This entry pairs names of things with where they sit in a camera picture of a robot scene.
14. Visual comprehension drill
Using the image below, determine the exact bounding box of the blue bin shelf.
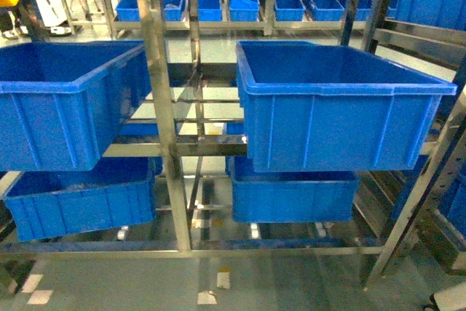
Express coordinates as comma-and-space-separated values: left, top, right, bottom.
3, 157, 162, 242
1, 41, 151, 171
236, 40, 457, 173
228, 157, 360, 224

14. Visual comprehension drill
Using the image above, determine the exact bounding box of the blue bin right lower shelf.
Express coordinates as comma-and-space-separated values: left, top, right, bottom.
228, 157, 360, 224

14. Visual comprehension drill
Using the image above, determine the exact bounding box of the steel left shelving rack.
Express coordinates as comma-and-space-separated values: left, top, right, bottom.
1, 0, 465, 286

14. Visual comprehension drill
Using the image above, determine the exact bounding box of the blue bin left lower shelf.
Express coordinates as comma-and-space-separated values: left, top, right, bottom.
3, 157, 162, 242

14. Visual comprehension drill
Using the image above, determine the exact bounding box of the blue bin right upper shelf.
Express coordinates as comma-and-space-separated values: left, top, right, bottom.
236, 40, 457, 173

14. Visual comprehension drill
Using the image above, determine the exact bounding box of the blue bin left upper shelf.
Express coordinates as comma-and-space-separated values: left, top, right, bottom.
1, 41, 151, 171

